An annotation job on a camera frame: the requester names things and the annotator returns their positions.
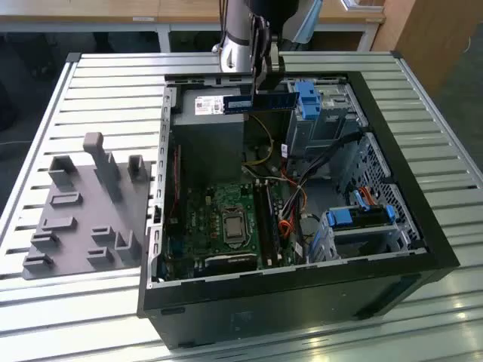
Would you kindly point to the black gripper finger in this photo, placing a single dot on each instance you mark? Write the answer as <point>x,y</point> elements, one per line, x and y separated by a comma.
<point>259,53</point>
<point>275,64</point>

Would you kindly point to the blue RAM stick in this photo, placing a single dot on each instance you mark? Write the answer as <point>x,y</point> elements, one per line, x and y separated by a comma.
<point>241,102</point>

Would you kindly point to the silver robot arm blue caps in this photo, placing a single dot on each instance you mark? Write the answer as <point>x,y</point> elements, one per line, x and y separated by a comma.
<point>237,34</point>

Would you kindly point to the black RAM slot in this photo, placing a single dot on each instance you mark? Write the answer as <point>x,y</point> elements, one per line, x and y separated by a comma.
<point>263,226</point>

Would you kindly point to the blue drive bay latch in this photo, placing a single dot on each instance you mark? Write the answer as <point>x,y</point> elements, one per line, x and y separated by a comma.
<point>307,100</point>

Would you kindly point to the metal drive cage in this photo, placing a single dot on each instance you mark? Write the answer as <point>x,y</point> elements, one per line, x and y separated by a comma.
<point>324,132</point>

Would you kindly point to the grey power supply unit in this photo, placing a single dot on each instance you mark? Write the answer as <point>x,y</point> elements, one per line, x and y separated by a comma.
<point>207,143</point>

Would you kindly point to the wooden cabinet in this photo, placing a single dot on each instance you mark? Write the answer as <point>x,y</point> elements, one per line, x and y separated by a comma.
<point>430,37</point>

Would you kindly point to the blue disk carrier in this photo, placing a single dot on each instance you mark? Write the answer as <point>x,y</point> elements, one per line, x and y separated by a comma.
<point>339,218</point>

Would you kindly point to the silver CPU in socket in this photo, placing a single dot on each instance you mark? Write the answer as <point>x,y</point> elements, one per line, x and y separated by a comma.
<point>233,226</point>

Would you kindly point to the green motherboard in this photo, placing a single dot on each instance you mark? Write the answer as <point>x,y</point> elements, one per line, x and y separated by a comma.
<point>196,215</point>

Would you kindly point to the metal disk bay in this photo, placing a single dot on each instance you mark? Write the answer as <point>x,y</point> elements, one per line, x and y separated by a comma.
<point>362,241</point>

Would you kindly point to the black heatsink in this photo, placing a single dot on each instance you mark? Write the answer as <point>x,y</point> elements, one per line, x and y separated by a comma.
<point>230,261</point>

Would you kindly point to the grey parts rack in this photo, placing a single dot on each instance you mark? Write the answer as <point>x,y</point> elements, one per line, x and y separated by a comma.
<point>83,211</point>

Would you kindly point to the black PC case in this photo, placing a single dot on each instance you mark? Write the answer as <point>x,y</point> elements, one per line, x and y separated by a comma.
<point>264,313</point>

